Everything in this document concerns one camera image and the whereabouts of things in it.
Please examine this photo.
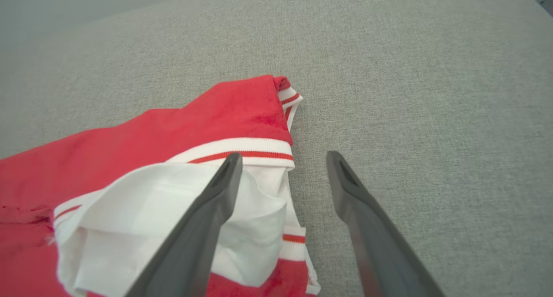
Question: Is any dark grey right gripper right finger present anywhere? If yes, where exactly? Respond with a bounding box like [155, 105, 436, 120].
[326, 150, 446, 297]

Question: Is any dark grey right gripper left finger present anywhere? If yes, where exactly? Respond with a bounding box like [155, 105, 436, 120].
[124, 153, 244, 297]

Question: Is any red white basketball garment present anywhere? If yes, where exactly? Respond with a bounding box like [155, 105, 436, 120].
[0, 74, 321, 297]

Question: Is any grey fabric sofa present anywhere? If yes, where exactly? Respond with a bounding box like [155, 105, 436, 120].
[0, 0, 553, 297]

